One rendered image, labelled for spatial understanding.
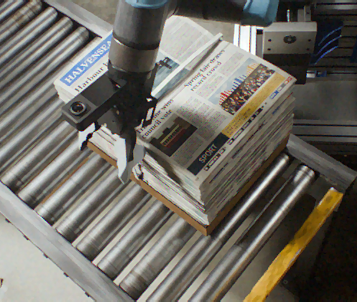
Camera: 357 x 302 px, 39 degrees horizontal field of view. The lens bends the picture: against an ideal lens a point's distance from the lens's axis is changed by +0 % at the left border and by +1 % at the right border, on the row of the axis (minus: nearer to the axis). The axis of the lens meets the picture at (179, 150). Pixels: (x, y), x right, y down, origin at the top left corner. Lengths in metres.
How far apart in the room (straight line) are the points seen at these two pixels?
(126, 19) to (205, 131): 0.25
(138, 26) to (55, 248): 0.54
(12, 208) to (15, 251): 0.89
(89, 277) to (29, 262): 0.98
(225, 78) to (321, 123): 0.96
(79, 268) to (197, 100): 0.42
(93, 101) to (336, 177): 0.57
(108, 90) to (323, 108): 1.26
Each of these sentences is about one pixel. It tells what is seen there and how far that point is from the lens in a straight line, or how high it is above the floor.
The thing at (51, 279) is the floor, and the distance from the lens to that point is 1.98.
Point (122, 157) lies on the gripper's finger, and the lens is 0.85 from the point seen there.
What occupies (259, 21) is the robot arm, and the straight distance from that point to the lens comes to 0.81.
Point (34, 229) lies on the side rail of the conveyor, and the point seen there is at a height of 0.80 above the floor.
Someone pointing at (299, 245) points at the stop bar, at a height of 0.82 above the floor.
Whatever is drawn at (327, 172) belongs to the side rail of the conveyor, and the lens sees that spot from 1.13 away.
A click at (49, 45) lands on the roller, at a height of 0.79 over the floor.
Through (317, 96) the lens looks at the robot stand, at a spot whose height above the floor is 0.21.
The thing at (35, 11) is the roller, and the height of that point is 0.79.
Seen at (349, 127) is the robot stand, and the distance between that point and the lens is 1.89.
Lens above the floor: 1.79
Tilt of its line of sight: 59 degrees down
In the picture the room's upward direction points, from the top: 12 degrees counter-clockwise
